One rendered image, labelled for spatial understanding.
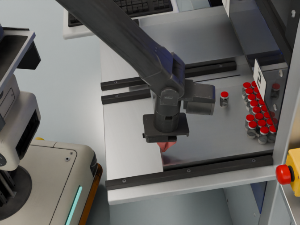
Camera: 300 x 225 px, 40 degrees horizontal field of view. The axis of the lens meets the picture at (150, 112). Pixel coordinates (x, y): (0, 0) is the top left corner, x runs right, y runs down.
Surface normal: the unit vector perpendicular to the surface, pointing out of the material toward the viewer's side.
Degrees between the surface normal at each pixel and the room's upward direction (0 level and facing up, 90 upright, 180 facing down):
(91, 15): 97
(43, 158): 0
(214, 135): 0
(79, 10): 101
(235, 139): 0
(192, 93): 12
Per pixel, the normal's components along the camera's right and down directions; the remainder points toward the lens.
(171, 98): -0.07, 0.84
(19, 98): 0.04, -0.65
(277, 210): 0.11, 0.73
